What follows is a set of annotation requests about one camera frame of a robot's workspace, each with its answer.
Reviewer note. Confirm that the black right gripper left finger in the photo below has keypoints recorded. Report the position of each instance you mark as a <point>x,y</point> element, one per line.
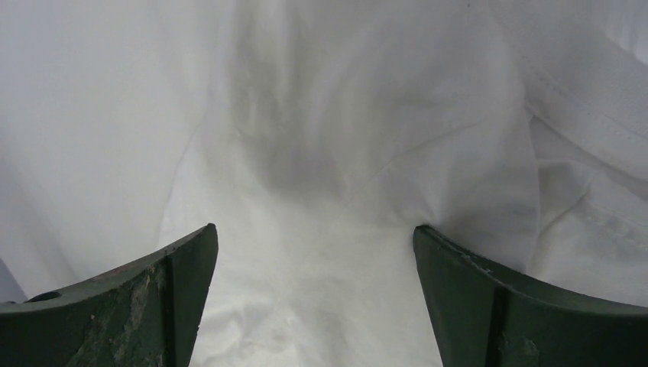
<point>144,313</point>

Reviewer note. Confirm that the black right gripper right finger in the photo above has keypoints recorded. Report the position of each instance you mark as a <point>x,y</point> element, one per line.
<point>486,314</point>

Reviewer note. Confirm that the white t shirt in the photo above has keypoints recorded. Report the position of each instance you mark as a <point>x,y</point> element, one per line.
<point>316,135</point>

